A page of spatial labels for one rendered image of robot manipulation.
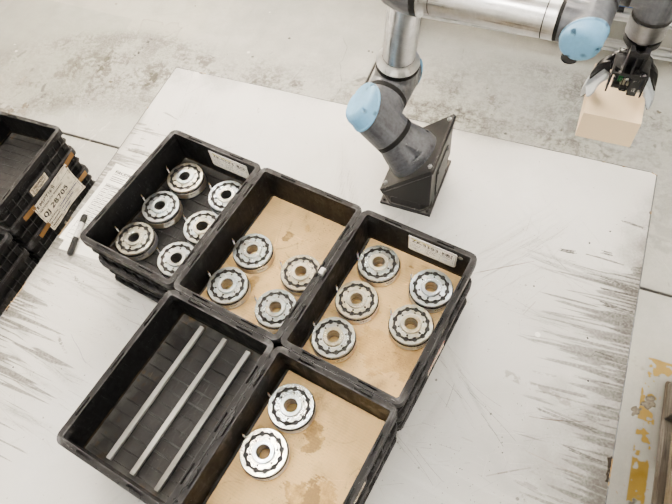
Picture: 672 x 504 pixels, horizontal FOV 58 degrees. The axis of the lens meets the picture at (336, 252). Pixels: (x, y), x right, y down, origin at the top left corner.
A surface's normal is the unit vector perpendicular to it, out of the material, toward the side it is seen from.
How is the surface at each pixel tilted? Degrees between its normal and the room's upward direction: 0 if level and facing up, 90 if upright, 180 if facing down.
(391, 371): 0
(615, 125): 90
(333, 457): 0
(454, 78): 0
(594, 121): 90
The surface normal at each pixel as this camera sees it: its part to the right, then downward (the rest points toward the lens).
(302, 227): -0.08, -0.51
